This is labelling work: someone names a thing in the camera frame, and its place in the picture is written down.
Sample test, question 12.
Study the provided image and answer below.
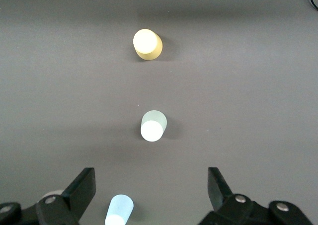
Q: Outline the light blue plastic cup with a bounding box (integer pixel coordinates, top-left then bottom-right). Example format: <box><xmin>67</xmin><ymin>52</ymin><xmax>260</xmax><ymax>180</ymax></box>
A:
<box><xmin>104</xmin><ymin>194</ymin><xmax>135</xmax><ymax>225</ymax></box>

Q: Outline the pale green plastic cup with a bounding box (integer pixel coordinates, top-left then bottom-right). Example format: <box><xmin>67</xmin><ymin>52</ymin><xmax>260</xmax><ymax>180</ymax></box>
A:
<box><xmin>140</xmin><ymin>110</ymin><xmax>168</xmax><ymax>143</ymax></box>

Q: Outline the yellow plastic cup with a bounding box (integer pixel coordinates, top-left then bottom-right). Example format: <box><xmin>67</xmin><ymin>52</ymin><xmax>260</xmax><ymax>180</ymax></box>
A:
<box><xmin>132</xmin><ymin>28</ymin><xmax>163</xmax><ymax>61</ymax></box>

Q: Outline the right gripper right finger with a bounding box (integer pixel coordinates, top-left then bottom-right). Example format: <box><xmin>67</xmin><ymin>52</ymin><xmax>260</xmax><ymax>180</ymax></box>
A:
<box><xmin>198</xmin><ymin>167</ymin><xmax>314</xmax><ymax>225</ymax></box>

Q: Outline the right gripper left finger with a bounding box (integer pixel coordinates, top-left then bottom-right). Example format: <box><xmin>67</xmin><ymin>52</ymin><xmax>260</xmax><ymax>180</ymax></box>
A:
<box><xmin>0</xmin><ymin>167</ymin><xmax>96</xmax><ymax>225</ymax></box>

